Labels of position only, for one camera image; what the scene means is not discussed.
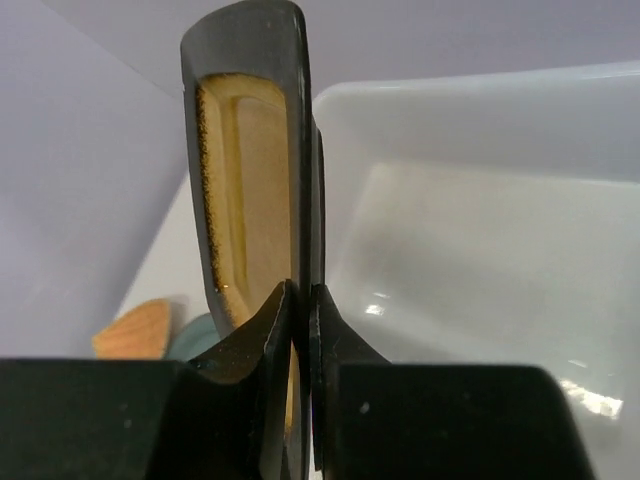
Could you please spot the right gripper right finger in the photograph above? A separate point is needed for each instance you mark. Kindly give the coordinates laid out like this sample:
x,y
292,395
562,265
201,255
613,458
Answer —
x,y
375,419

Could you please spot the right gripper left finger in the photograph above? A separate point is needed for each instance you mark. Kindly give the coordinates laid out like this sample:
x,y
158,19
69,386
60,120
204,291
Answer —
x,y
200,410

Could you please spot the black yellow square plate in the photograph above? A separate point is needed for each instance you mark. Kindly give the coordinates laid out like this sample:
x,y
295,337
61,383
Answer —
x,y
255,167

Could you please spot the white plastic bin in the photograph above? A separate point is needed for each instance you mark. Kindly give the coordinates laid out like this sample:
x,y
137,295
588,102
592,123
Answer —
x,y
495,219

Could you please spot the teal round plate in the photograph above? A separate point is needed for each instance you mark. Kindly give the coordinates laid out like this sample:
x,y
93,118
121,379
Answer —
x,y
194,339

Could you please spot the orange woven fan plate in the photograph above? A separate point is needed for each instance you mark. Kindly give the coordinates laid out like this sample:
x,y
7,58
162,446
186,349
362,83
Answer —
x,y
144,332

